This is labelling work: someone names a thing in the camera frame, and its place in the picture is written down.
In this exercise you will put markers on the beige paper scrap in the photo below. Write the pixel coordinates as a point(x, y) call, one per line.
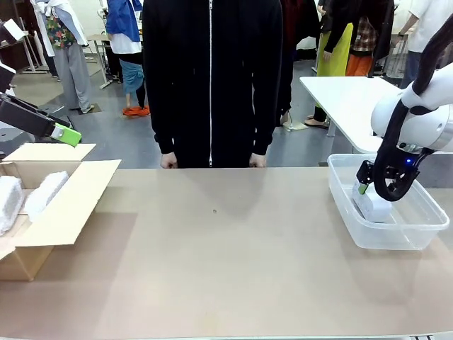
point(299, 126)

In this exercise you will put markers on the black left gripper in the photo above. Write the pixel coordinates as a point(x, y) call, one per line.
point(6, 83)

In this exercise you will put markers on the orange shoe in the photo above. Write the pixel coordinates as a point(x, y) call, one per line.
point(131, 112)
point(145, 110)

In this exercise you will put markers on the wooden side table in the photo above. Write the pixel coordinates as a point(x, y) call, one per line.
point(30, 46)

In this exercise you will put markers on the unwrapped white clock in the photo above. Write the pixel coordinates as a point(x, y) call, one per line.
point(375, 209)

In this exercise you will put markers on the bystander in dark red coat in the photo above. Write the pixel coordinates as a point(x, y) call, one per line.
point(301, 25)

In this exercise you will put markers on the person in black zip hoodie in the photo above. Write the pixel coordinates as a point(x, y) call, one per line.
point(212, 71)

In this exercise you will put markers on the small wooden table white legs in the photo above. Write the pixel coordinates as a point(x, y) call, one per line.
point(101, 39)

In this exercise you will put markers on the person's right hand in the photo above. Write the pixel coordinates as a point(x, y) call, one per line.
point(169, 160)

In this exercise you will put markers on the clear plastic container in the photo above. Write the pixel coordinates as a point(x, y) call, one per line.
point(407, 230)

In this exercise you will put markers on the bystander with yellow apron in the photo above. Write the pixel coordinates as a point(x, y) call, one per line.
point(336, 53)

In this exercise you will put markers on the bystander in white t-shirt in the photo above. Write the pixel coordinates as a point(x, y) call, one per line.
point(424, 32)

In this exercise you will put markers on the open brown cardboard box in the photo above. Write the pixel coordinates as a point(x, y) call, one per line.
point(70, 198)

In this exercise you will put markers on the person's right forearm black sleeve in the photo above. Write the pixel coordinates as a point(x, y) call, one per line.
point(164, 131)

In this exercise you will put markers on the bystander in orange trousers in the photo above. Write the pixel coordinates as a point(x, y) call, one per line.
point(361, 60)

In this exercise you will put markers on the bystander in blue jacket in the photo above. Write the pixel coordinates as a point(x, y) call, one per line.
point(124, 35)

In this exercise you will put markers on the person's left forearm black sleeve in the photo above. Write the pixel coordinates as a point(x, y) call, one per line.
point(265, 131)

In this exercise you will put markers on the fully bubble-wrapped white clock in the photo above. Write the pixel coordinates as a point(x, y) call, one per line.
point(46, 195)

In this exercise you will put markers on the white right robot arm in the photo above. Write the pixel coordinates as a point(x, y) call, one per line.
point(435, 124)

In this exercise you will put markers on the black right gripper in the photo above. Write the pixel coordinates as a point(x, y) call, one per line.
point(393, 173)

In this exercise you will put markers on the person's left hand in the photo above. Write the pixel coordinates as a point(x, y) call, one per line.
point(257, 160)

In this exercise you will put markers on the left wrist camera white housing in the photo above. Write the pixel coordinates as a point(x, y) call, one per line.
point(12, 29)

